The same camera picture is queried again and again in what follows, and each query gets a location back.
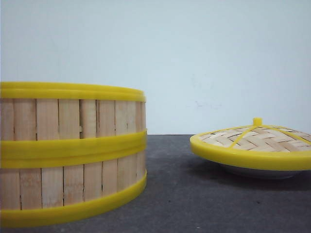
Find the bamboo steamer basket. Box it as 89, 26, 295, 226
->
0, 82, 146, 169
0, 151, 147, 228

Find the woven bamboo steamer lid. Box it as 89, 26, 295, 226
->
190, 117, 311, 171

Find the white shallow plate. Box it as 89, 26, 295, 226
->
220, 165, 303, 180

